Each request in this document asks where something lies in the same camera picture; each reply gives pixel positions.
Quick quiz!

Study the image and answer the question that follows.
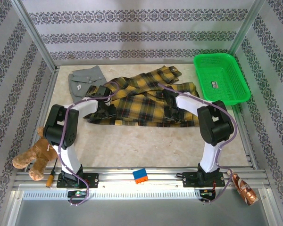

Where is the yellow plaid long sleeve shirt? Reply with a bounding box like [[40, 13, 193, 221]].
[[82, 65, 201, 128]]

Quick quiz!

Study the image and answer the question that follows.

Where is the grey folded polo shirt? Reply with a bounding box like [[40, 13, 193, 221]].
[[68, 65, 107, 103]]

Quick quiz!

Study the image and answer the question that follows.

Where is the green plastic basket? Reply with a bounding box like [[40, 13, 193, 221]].
[[193, 53, 252, 106]]

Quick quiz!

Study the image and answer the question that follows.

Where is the blue orange toy block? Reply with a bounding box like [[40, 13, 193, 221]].
[[132, 168, 149, 185]]

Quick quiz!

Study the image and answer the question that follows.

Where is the brown teddy bear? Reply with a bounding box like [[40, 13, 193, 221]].
[[12, 126, 58, 181]]

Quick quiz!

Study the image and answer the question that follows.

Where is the brown foil snack packet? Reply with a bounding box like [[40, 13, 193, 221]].
[[231, 173, 260, 207]]

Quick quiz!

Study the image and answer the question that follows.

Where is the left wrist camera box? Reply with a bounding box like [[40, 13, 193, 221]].
[[98, 86, 113, 102]]

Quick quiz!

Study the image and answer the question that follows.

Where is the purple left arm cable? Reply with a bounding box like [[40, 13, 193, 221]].
[[58, 82, 120, 208]]

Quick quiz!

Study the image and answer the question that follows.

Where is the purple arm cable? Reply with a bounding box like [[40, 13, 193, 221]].
[[157, 82, 238, 205], [58, 82, 120, 208]]

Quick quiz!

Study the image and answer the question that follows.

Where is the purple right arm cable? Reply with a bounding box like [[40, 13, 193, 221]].
[[157, 82, 238, 205]]

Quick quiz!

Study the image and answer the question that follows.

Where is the slotted aluminium base rail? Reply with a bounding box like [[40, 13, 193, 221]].
[[13, 167, 271, 189]]

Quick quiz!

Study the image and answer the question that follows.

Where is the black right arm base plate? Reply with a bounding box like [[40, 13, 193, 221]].
[[182, 171, 226, 188]]

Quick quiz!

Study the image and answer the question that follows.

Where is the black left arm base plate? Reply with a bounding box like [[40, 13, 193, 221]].
[[56, 173, 100, 189]]

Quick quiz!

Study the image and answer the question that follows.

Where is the perforated grey cable duct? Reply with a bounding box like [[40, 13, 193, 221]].
[[22, 190, 201, 201]]

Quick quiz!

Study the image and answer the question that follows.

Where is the orange handled screwdriver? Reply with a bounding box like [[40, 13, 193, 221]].
[[46, 158, 58, 188]]

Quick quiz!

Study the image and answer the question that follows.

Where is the aluminium corner post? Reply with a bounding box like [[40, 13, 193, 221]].
[[10, 0, 59, 71], [227, 0, 267, 56]]

